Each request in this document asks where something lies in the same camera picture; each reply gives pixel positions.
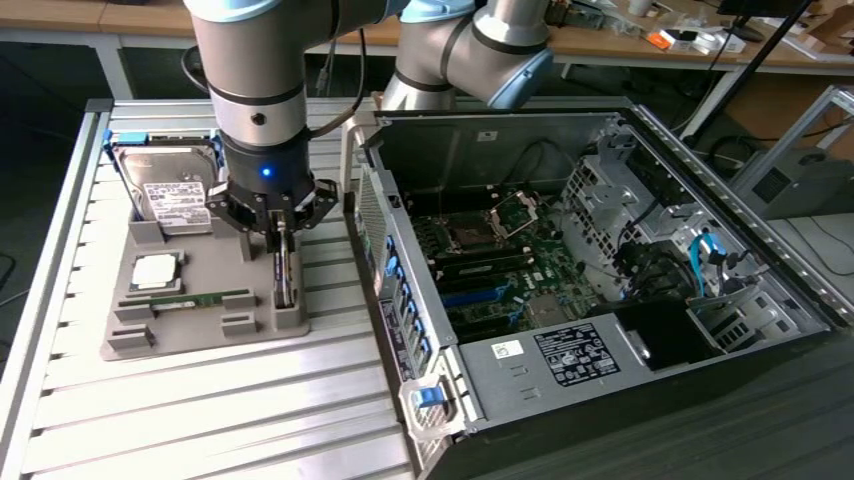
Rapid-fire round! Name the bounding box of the black monitor stand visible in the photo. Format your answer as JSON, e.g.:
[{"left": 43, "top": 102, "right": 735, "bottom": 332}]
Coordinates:
[{"left": 718, "top": 0, "right": 769, "bottom": 43}]

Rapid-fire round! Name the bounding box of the green motherboard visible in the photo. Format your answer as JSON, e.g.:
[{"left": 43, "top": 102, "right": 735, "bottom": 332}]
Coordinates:
[{"left": 406, "top": 189, "right": 602, "bottom": 342}]

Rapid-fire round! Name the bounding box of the black tripod pole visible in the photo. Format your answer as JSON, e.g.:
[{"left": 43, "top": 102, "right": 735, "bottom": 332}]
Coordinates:
[{"left": 678, "top": 0, "right": 817, "bottom": 149}]

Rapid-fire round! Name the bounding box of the metal socket cover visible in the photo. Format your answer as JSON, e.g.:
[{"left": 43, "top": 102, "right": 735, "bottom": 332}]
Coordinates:
[{"left": 490, "top": 192, "right": 539, "bottom": 236}]

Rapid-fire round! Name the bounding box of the black RAM stick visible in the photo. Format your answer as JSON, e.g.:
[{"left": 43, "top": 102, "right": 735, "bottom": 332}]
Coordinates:
[{"left": 434, "top": 253, "right": 530, "bottom": 282}]

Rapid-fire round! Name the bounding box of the hard disk in blue caddy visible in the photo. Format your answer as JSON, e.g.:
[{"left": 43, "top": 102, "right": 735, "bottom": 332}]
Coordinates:
[{"left": 103, "top": 127, "right": 232, "bottom": 237}]

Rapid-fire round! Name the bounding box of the blue expansion slot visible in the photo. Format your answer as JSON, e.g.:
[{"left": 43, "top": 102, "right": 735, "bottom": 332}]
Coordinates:
[{"left": 439, "top": 285, "right": 512, "bottom": 309}]

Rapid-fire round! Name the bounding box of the blue case latch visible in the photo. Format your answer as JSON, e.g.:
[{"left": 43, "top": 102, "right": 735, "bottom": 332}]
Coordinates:
[{"left": 410, "top": 384, "right": 446, "bottom": 412}]

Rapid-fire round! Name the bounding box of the black plastic duct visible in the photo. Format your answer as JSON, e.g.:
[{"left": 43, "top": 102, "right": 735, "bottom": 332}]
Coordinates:
[{"left": 591, "top": 298, "right": 726, "bottom": 372}]

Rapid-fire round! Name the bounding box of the black graphics card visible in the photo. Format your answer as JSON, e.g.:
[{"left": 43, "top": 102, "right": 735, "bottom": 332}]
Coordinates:
[{"left": 270, "top": 214, "right": 300, "bottom": 310}]

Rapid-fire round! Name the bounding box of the silver CPU chip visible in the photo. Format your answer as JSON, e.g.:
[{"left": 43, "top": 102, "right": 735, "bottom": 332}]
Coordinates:
[{"left": 129, "top": 253, "right": 187, "bottom": 292}]

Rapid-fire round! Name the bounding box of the CPU socket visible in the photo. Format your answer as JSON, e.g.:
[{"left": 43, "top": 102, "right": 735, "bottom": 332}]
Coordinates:
[{"left": 443, "top": 212, "right": 508, "bottom": 252}]

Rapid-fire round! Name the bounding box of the silver drive cage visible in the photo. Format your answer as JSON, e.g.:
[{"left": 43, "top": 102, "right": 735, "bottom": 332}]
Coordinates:
[{"left": 559, "top": 124, "right": 689, "bottom": 261}]

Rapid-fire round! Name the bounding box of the green RAM stick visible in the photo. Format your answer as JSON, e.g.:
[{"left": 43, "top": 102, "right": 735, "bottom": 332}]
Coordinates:
[{"left": 119, "top": 292, "right": 252, "bottom": 310}]

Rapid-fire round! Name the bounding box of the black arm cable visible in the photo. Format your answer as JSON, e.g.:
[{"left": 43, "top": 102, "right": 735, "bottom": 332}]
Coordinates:
[{"left": 311, "top": 27, "right": 370, "bottom": 137}]

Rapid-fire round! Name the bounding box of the wooden desk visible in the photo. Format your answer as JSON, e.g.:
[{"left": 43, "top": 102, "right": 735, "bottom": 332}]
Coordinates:
[
  {"left": 0, "top": 0, "right": 201, "bottom": 101},
  {"left": 550, "top": 0, "right": 854, "bottom": 77}
]

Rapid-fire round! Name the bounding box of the small white box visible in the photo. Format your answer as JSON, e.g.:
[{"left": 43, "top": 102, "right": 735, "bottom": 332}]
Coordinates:
[{"left": 693, "top": 29, "right": 746, "bottom": 55}]

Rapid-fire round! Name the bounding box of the blue SATA wire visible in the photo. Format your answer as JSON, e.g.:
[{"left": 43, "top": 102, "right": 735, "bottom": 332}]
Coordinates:
[{"left": 689, "top": 228, "right": 727, "bottom": 302}]

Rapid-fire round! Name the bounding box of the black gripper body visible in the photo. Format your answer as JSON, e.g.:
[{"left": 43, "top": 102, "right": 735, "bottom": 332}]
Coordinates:
[{"left": 219, "top": 127, "right": 316, "bottom": 236}]

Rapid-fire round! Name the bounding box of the open PC case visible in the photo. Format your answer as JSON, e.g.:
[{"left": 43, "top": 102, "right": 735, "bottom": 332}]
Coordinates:
[{"left": 340, "top": 97, "right": 854, "bottom": 480}]

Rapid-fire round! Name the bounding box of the grey plastic parts rack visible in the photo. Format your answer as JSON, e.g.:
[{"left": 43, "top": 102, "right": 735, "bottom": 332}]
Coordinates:
[{"left": 99, "top": 209, "right": 312, "bottom": 362}]

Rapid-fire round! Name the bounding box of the small orange box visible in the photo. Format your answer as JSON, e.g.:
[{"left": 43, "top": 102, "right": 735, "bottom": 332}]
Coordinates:
[{"left": 648, "top": 28, "right": 683, "bottom": 52}]

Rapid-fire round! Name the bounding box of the silver disk bay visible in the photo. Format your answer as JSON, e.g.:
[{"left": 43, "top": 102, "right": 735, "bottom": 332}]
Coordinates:
[{"left": 686, "top": 287, "right": 786, "bottom": 364}]

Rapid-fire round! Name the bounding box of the silver power supply unit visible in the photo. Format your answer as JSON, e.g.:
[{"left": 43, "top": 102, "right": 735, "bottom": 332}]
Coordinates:
[{"left": 456, "top": 319, "right": 652, "bottom": 424}]

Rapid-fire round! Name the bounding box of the silver chipset heatsink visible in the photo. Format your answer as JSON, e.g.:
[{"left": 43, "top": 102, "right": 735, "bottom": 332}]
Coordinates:
[{"left": 530, "top": 294, "right": 576, "bottom": 325}]

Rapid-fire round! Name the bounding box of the folded cardboard piece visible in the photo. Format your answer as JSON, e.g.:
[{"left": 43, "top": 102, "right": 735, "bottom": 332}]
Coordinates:
[{"left": 803, "top": 4, "right": 854, "bottom": 49}]

